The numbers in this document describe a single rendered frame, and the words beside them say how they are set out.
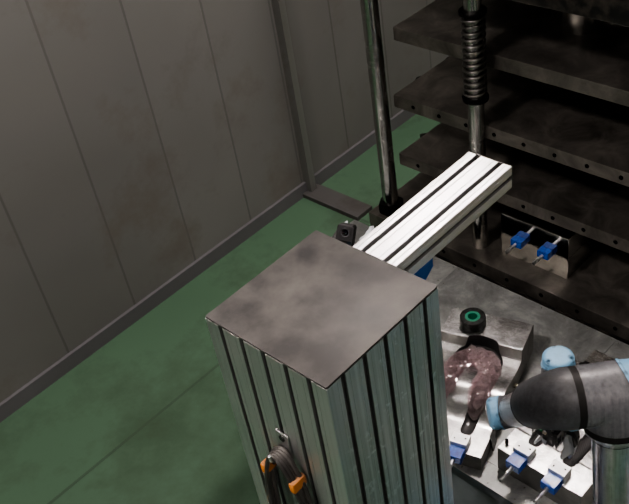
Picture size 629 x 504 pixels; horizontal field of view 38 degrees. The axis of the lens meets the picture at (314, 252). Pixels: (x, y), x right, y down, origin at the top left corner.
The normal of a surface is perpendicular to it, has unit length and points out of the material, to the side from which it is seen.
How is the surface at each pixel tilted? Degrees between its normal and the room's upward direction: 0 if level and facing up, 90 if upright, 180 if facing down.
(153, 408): 0
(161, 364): 0
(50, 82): 90
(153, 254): 90
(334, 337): 0
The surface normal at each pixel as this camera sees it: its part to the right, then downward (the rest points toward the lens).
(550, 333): -0.14, -0.77
